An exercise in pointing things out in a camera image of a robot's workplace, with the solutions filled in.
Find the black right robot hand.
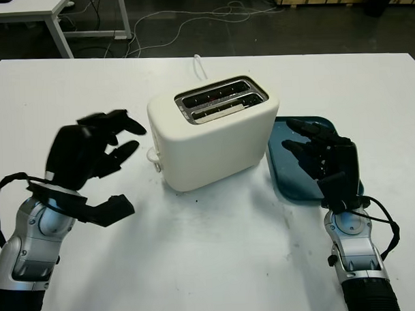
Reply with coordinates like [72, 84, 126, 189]
[281, 115, 362, 198]

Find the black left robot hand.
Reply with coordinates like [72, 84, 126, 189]
[42, 108, 150, 192]

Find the white toaster lever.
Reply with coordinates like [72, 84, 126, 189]
[145, 146, 161, 164]

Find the slice of white bread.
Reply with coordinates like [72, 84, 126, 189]
[195, 104, 245, 125]

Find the dark blue plastic tray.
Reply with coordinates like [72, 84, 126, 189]
[266, 114, 366, 204]

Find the white two-slot toaster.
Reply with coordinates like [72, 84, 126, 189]
[145, 73, 283, 194]

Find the white office desk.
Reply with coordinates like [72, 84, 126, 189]
[0, 0, 133, 61]

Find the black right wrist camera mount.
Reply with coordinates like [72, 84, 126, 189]
[316, 171, 362, 213]

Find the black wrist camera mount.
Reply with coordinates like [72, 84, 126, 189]
[26, 177, 136, 231]
[316, 171, 362, 213]

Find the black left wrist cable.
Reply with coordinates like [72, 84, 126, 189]
[0, 171, 50, 249]

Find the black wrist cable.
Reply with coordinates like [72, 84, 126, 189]
[0, 171, 50, 249]
[352, 194, 402, 261]

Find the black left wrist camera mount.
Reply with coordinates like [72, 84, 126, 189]
[26, 177, 136, 231]

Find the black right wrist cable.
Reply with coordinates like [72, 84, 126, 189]
[352, 194, 402, 261]

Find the white toaster power cord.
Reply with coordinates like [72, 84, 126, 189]
[192, 53, 209, 80]

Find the white floor cable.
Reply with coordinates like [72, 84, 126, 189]
[125, 0, 286, 59]

